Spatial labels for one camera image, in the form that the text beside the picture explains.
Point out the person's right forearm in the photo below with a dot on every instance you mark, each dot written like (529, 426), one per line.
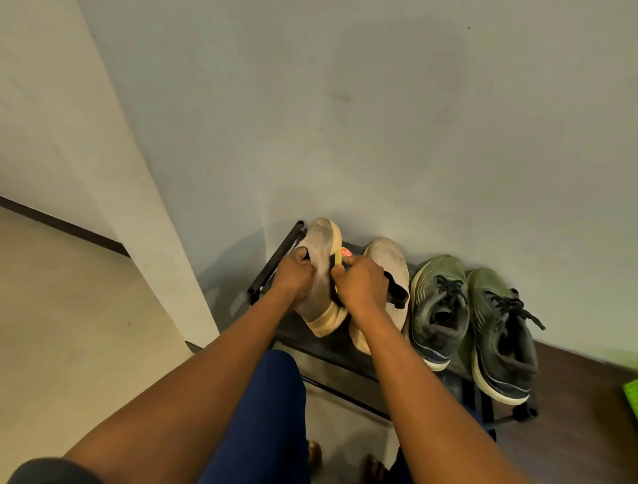
(438, 419)

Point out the dark brown low bench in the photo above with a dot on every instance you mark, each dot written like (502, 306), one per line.
(573, 424)

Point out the person's left foot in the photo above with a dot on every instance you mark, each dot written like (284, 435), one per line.
(314, 455)

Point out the beige suede shoe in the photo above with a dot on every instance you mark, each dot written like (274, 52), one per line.
(394, 259)
(321, 234)

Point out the yellow-edged shoe shine sponge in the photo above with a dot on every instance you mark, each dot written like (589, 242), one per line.
(346, 252)

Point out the person's right hand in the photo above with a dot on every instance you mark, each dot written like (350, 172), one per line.
(361, 289)

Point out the green sneaker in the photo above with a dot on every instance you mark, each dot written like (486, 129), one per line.
(438, 319)
(503, 349)

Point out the black metal shoe rack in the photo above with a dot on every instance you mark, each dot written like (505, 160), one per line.
(324, 349)

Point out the dark skirting strip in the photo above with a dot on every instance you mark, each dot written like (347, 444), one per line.
(194, 347)
(65, 227)

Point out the person's foot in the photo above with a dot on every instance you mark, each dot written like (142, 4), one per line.
(374, 469)
(314, 455)

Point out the person's right foot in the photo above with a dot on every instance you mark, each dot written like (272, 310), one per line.
(374, 469)

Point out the dark blue trousers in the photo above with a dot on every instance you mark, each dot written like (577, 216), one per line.
(269, 424)

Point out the person's left hand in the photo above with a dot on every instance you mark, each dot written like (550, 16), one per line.
(296, 276)

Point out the green plastic basket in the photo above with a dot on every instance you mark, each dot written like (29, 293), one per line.
(632, 396)

